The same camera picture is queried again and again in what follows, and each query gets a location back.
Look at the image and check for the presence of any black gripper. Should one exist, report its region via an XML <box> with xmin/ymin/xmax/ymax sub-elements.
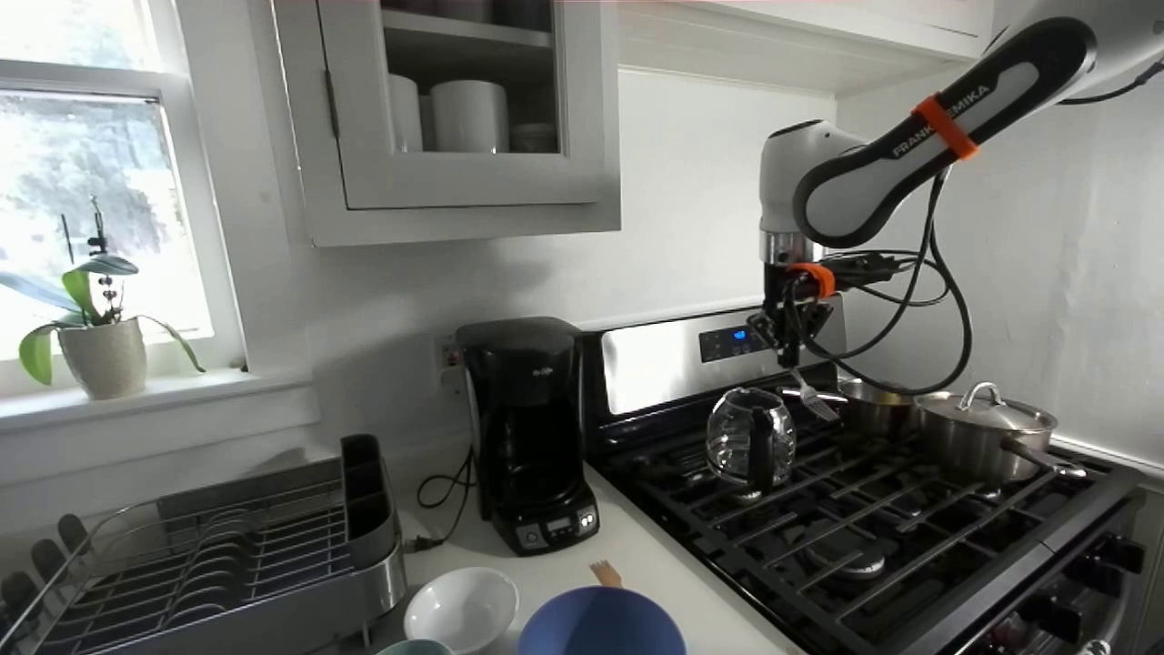
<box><xmin>745</xmin><ymin>258</ymin><xmax>837</xmax><ymax>372</ymax></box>

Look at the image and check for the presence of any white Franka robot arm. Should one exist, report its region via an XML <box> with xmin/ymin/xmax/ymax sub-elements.
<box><xmin>760</xmin><ymin>0</ymin><xmax>1164</xmax><ymax>366</ymax></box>

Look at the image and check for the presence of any small open steel pot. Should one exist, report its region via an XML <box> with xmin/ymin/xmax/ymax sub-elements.
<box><xmin>840</xmin><ymin>380</ymin><xmax>913</xmax><ymax>435</ymax></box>

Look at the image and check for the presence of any stainless gas stove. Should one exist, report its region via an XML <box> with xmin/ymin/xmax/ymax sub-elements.
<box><xmin>581</xmin><ymin>309</ymin><xmax>1146</xmax><ymax>655</ymax></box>

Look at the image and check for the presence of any glass coffee carafe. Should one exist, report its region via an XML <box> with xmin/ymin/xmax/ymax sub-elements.
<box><xmin>704</xmin><ymin>384</ymin><xmax>796</xmax><ymax>492</ymax></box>

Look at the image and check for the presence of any lidded steel saucepan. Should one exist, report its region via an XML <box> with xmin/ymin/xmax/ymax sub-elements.
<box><xmin>917</xmin><ymin>383</ymin><xmax>1087</xmax><ymax>489</ymax></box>

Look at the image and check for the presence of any black coffee maker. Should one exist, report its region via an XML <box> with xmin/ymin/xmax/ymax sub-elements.
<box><xmin>456</xmin><ymin>317</ymin><xmax>602</xmax><ymax>555</ymax></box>

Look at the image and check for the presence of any small wooden piece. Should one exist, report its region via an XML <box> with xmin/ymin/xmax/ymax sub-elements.
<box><xmin>590</xmin><ymin>560</ymin><xmax>624</xmax><ymax>589</ymax></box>

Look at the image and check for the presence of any white mug in cabinet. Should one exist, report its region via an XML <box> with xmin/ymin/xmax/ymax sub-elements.
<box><xmin>433</xmin><ymin>80</ymin><xmax>510</xmax><ymax>152</ymax></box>

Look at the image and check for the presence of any blue bowl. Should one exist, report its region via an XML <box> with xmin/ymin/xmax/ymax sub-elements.
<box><xmin>517</xmin><ymin>587</ymin><xmax>689</xmax><ymax>655</ymax></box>

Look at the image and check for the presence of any white ceramic bowl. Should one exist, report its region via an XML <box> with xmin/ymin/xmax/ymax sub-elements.
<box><xmin>404</xmin><ymin>566</ymin><xmax>521</xmax><ymax>655</ymax></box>

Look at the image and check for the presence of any teal cup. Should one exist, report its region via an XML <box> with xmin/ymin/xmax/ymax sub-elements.
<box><xmin>380</xmin><ymin>640</ymin><xmax>453</xmax><ymax>655</ymax></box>

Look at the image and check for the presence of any metal dish drying rack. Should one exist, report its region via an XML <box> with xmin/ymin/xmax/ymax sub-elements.
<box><xmin>0</xmin><ymin>434</ymin><xmax>409</xmax><ymax>655</ymax></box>

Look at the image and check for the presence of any potted orchid plant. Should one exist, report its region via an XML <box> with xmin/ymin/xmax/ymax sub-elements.
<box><xmin>0</xmin><ymin>215</ymin><xmax>210</xmax><ymax>405</ymax></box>

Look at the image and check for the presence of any white wall cabinet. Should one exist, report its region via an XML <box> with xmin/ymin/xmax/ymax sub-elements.
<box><xmin>272</xmin><ymin>0</ymin><xmax>618</xmax><ymax>246</ymax></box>

